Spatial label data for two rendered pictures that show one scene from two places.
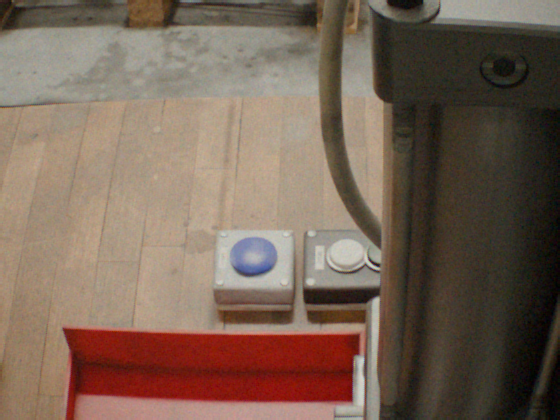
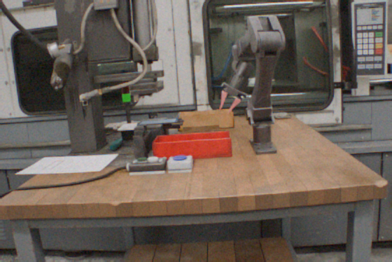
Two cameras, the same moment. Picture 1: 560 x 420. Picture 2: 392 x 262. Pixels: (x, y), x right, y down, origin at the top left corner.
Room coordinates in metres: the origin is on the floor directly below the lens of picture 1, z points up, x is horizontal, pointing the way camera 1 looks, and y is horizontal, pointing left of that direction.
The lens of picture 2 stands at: (1.70, 0.04, 1.20)
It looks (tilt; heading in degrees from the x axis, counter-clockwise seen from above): 11 degrees down; 177
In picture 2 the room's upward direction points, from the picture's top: 4 degrees counter-clockwise
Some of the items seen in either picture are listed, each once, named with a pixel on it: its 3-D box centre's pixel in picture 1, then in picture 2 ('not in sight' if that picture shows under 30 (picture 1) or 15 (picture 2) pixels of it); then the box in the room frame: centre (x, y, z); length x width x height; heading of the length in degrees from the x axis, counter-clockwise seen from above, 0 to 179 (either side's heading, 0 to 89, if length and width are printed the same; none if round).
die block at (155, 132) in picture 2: not in sight; (152, 134); (0.30, -0.08, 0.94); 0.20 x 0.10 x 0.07; 175
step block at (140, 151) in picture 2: not in sight; (141, 147); (0.55, -0.10, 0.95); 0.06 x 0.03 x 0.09; 175
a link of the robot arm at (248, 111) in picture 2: not in sight; (259, 116); (0.49, 0.30, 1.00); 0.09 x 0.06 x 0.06; 96
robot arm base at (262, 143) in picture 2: not in sight; (262, 135); (0.50, 0.31, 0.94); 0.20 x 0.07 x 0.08; 175
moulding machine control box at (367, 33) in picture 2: not in sight; (365, 40); (-0.09, 1.02, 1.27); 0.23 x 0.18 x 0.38; 172
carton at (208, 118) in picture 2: not in sight; (205, 120); (0.03, 0.15, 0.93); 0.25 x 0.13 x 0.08; 85
